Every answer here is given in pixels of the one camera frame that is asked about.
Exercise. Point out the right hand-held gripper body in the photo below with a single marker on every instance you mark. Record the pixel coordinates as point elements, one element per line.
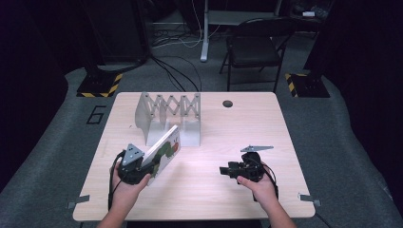
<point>252,169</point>

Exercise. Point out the small white box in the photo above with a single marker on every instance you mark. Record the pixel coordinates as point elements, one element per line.
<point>308,14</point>

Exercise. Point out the dark cabinet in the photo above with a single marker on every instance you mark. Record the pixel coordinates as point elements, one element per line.
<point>120,28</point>

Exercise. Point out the person's right hand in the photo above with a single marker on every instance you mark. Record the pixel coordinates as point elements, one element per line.
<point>261,188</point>

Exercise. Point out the white caterpillar picture book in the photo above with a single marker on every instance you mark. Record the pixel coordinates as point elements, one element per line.
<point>164,152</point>

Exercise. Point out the black yellow striped stand base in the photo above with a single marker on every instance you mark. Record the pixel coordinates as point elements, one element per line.
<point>309,85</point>
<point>99,85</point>

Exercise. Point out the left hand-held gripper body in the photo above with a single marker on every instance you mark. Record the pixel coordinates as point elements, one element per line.
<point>133,167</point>

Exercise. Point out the black folding chair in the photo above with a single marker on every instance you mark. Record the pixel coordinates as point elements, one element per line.
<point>253,47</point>

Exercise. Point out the grey metal expandable book rack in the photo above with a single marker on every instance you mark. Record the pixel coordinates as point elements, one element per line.
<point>190,120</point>

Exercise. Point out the grey metal table bracket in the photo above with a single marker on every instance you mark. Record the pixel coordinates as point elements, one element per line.
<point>310,199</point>
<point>77,200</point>

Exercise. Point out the person's left hand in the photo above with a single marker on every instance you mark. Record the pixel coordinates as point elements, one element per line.
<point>126,193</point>

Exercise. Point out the white desk leg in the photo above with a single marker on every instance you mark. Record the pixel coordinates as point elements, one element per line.
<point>205,38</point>

